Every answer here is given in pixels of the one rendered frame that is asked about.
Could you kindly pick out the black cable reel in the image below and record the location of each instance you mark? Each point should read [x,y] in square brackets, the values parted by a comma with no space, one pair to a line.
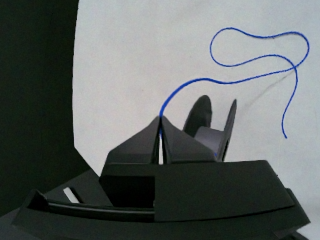
[198,125]

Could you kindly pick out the blue cable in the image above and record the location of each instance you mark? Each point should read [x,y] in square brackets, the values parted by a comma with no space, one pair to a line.
[227,83]

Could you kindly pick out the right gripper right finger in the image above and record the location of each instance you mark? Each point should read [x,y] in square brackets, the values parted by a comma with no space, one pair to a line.
[180,148]

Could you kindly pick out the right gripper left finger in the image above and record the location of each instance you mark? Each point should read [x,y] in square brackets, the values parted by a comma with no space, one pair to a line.
[141,147]

